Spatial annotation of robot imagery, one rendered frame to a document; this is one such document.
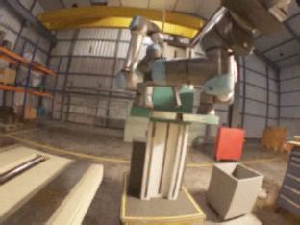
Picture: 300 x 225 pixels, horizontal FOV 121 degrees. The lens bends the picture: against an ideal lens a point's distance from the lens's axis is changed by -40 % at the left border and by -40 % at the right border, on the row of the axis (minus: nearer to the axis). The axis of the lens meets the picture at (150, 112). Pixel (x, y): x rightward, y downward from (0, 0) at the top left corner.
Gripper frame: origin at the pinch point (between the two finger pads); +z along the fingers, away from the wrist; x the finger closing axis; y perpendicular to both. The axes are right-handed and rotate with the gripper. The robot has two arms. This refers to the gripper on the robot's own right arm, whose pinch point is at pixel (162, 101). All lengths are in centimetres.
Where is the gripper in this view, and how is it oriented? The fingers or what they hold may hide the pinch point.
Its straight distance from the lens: 58.1
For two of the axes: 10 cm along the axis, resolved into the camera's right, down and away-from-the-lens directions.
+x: -9.7, 0.2, -2.6
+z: 1.2, 9.3, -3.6
